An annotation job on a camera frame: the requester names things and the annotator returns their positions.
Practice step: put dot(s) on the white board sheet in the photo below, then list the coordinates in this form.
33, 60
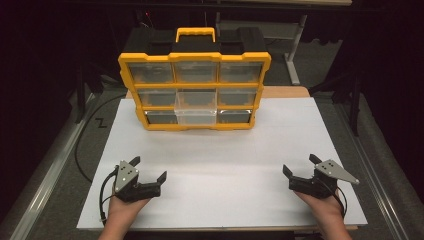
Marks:
216, 186

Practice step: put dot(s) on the aluminium floor rail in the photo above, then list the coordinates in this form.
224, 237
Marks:
373, 173
46, 180

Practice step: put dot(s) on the set of clear organizer drawers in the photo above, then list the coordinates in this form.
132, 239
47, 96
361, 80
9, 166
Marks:
151, 72

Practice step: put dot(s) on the person's right hand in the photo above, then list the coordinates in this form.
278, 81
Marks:
326, 210

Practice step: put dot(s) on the white metal stand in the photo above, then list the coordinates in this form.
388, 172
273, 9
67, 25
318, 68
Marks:
295, 50

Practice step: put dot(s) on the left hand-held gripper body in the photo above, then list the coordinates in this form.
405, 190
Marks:
126, 181

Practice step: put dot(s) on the yellow black drawer organizer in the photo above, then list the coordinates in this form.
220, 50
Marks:
195, 56

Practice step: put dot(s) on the person's left hand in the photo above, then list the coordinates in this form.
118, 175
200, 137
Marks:
121, 211

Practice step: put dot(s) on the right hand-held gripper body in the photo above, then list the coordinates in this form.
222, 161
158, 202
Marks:
321, 185

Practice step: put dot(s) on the black stand leg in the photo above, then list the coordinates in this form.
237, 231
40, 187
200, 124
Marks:
80, 93
355, 106

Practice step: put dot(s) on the clear plastic drawer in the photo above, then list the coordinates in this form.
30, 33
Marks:
196, 113

